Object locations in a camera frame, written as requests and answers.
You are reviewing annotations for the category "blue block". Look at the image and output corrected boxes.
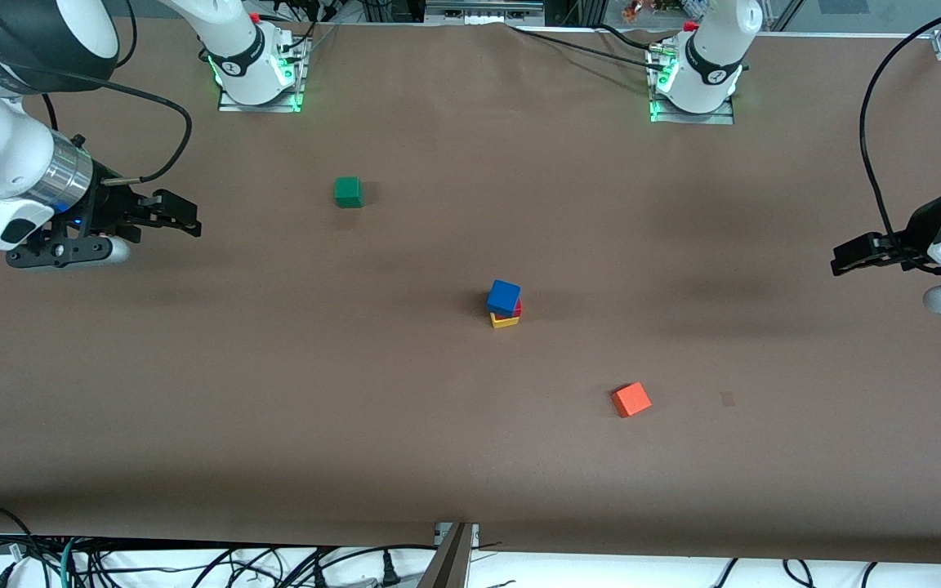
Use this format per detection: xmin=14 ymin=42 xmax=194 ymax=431
xmin=487 ymin=279 xmax=522 ymax=318

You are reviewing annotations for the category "orange block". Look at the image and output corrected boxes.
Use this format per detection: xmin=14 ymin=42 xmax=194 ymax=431
xmin=611 ymin=381 xmax=653 ymax=419

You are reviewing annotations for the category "brown table cover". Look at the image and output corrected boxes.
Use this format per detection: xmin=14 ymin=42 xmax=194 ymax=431
xmin=0 ymin=15 xmax=941 ymax=566

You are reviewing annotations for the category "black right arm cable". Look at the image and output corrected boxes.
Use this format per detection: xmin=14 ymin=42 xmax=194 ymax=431
xmin=39 ymin=78 xmax=194 ymax=185

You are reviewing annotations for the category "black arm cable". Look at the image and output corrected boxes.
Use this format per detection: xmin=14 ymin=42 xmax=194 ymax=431
xmin=858 ymin=3 xmax=941 ymax=256
xmin=39 ymin=78 xmax=194 ymax=185

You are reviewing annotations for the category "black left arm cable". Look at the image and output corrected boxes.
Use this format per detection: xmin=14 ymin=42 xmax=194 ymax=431
xmin=858 ymin=3 xmax=941 ymax=256

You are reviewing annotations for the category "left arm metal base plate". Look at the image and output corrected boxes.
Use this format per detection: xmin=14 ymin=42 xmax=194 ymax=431
xmin=647 ymin=45 xmax=738 ymax=126

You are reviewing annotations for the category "long black table cable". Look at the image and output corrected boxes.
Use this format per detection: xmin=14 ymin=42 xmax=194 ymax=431
xmin=506 ymin=23 xmax=667 ymax=73

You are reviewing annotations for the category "teal cable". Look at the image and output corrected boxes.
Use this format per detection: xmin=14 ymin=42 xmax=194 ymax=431
xmin=59 ymin=537 xmax=81 ymax=588

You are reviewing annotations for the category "aluminium rail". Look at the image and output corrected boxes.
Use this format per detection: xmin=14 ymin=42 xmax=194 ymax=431
xmin=425 ymin=0 xmax=546 ymax=25

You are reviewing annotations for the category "black power plug cable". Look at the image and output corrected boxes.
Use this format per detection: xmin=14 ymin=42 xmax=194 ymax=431
xmin=307 ymin=546 xmax=404 ymax=588

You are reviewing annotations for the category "aluminium frame post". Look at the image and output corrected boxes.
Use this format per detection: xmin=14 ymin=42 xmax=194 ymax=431
xmin=417 ymin=523 xmax=481 ymax=588

